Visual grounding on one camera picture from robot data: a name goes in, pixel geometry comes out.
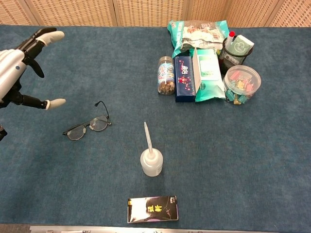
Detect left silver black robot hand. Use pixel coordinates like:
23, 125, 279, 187
0, 27, 67, 111

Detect black wire-frame eyeglasses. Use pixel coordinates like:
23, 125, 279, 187
62, 100, 113, 142

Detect woven wicker folding screen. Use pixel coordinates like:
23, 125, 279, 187
0, 0, 311, 28

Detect blue felt table cover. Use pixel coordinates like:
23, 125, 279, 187
0, 24, 311, 230

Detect clear snack jar blue label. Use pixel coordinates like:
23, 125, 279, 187
157, 56, 176, 95

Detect clear squeeze bottle long nozzle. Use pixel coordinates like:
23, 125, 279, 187
139, 121, 164, 177

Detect dark blue rectangular box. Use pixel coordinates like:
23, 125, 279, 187
174, 55, 197, 103

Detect teal white snack bag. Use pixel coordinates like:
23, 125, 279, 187
167, 19, 230, 59

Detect teal wet wipes pack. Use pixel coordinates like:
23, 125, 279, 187
194, 48, 226, 103

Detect black box gold characters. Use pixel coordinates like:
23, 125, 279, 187
127, 195, 179, 224

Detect black mesh pen holder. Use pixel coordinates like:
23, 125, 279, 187
218, 36, 254, 76

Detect red-capped white marker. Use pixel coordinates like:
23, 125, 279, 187
225, 31, 236, 50

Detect green white small carton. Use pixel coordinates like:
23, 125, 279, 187
229, 34, 255, 56

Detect clear tub of binder clips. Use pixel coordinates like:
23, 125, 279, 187
223, 65, 262, 105

